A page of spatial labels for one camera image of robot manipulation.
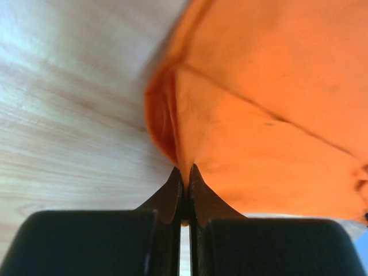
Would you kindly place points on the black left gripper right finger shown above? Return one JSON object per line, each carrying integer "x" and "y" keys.
{"x": 225, "y": 242}

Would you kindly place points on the orange t shirt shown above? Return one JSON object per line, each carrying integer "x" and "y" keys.
{"x": 269, "y": 100}

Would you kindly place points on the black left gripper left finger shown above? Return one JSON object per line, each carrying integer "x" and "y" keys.
{"x": 143, "y": 241}

